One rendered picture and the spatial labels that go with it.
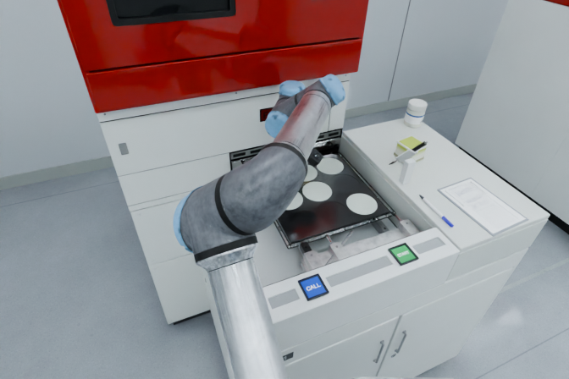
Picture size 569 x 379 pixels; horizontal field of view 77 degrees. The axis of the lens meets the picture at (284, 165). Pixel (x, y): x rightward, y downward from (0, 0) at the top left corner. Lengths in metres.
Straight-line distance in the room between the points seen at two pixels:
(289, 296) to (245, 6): 0.73
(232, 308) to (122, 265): 1.69
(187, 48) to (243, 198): 0.55
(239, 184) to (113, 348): 1.55
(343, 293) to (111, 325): 1.42
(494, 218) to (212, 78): 0.90
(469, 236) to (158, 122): 0.95
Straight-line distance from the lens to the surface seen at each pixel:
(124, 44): 1.00
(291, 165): 0.60
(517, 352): 2.20
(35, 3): 2.58
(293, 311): 0.87
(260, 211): 0.58
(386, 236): 1.15
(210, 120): 1.18
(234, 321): 0.65
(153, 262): 1.55
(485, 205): 1.24
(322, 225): 1.11
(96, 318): 2.15
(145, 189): 1.29
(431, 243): 1.07
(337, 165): 1.34
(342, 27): 1.17
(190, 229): 0.66
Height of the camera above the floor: 1.71
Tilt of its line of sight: 38 degrees down
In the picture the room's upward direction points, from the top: 2 degrees clockwise
